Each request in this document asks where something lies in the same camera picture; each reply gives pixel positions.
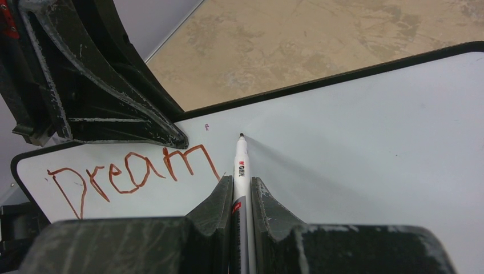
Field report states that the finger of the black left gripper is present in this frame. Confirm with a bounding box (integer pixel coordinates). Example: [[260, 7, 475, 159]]
[[73, 0, 184, 120], [18, 1, 188, 149]]

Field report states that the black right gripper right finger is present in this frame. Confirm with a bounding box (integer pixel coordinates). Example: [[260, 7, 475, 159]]
[[251, 178, 303, 273]]

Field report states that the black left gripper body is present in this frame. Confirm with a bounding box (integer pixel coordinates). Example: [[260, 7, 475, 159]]
[[1, 1, 55, 147]]

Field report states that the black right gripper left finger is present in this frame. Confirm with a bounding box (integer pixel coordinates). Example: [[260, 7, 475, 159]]
[[185, 175, 233, 273]]

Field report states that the white marker pen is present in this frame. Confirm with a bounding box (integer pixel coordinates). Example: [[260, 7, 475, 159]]
[[229, 134, 257, 273]]

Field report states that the white whiteboard black frame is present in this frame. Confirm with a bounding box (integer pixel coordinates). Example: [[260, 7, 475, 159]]
[[11, 42, 483, 273]]

